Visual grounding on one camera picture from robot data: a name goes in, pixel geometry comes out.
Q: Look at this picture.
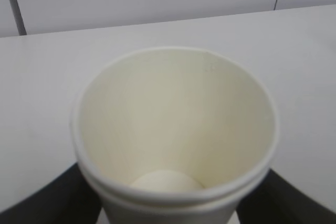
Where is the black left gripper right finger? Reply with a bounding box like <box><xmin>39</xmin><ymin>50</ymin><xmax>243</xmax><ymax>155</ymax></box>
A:
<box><xmin>236</xmin><ymin>169</ymin><xmax>335</xmax><ymax>224</ymax></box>

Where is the white paper cup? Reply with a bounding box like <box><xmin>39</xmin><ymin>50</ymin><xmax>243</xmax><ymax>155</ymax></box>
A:
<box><xmin>70</xmin><ymin>47</ymin><xmax>279</xmax><ymax>223</ymax></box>

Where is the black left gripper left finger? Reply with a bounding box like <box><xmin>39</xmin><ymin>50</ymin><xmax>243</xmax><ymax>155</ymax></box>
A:
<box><xmin>1</xmin><ymin>164</ymin><xmax>102</xmax><ymax>223</ymax></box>

